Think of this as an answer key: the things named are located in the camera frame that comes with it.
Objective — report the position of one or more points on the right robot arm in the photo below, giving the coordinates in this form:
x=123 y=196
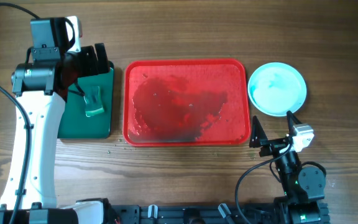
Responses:
x=303 y=183

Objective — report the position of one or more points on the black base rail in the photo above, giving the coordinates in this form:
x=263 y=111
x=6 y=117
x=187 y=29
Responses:
x=191 y=214

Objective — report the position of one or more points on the red plastic tray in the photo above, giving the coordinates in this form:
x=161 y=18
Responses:
x=187 y=102

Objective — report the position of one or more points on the green sponge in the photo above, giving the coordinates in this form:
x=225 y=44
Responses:
x=93 y=101

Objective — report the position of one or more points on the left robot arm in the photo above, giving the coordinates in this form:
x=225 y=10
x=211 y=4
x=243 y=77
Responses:
x=40 y=88

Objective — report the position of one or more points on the dark green tray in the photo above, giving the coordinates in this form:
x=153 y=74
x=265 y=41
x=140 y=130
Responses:
x=75 y=124

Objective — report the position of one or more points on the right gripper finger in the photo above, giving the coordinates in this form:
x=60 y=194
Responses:
x=258 y=137
x=292 y=119

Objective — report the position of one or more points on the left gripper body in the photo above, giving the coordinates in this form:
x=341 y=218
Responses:
x=83 y=63

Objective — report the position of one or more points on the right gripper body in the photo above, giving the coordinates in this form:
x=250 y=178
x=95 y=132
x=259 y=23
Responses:
x=274 y=147

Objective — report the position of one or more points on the white plate top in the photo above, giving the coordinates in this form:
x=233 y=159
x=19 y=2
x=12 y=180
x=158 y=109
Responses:
x=275 y=88

